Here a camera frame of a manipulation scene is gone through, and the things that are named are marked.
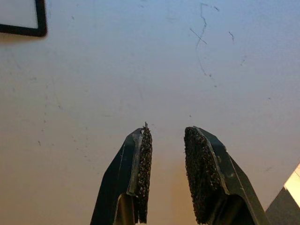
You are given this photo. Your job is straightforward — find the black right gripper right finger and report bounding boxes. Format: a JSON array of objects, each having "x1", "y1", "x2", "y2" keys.
[{"x1": 183, "y1": 126, "x2": 270, "y2": 225}]

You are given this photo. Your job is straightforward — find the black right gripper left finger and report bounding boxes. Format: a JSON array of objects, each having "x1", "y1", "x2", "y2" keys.
[{"x1": 90, "y1": 121, "x2": 153, "y2": 225}]

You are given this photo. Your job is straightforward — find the black framed white sheet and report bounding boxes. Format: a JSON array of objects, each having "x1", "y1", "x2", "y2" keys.
[{"x1": 0, "y1": 0, "x2": 48, "y2": 38}]

